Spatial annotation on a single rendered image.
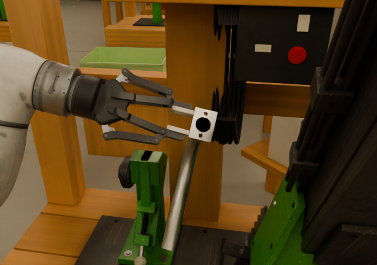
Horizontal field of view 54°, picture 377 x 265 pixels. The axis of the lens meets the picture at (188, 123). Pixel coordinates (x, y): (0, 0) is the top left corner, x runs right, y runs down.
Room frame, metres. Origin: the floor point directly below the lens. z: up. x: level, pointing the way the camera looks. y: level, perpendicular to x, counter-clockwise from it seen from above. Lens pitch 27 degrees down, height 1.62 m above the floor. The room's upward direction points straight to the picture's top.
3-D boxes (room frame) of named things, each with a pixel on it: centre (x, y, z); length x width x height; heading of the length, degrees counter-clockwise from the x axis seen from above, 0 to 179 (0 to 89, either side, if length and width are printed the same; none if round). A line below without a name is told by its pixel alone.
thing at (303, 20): (0.74, -0.19, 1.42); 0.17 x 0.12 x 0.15; 81
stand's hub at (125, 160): (0.71, 0.14, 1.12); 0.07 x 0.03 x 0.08; 171
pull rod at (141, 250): (0.62, 0.11, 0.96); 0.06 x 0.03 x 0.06; 171
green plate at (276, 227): (0.47, -0.18, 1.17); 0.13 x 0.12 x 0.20; 81
